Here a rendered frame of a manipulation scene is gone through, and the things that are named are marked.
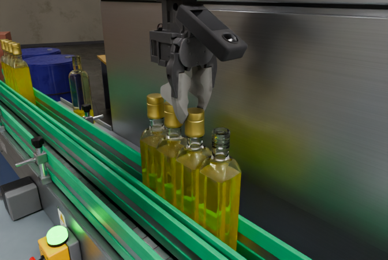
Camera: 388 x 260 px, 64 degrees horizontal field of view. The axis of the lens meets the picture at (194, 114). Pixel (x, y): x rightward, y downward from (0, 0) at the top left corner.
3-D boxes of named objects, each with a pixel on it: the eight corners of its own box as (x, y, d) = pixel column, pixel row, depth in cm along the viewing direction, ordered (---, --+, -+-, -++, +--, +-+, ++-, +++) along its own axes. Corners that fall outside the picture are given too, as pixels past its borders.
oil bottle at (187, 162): (214, 240, 64) (217, 146, 56) (193, 255, 60) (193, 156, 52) (196, 226, 67) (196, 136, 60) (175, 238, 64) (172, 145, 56)
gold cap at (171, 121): (186, 125, 59) (186, 102, 57) (171, 129, 57) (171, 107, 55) (175, 119, 61) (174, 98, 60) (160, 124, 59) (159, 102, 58)
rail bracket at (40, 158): (53, 184, 83) (45, 138, 78) (23, 196, 78) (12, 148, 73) (48, 178, 86) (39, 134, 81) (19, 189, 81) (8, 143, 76)
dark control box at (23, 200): (43, 210, 92) (37, 186, 89) (13, 223, 87) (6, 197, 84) (33, 197, 98) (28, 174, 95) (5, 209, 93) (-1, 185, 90)
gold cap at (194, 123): (208, 133, 55) (209, 110, 53) (193, 139, 53) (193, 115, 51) (195, 127, 58) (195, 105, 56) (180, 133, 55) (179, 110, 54)
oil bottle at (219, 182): (237, 255, 60) (243, 157, 52) (217, 272, 56) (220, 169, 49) (216, 240, 64) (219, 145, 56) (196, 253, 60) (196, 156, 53)
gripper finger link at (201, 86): (194, 104, 61) (188, 59, 57) (216, 112, 57) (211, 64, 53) (182, 111, 59) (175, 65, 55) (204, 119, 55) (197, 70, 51)
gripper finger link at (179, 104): (166, 115, 57) (171, 65, 55) (187, 125, 53) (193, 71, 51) (152, 117, 55) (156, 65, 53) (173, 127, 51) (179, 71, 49)
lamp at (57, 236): (71, 240, 71) (70, 230, 70) (51, 251, 68) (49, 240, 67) (64, 230, 74) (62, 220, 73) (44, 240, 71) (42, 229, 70)
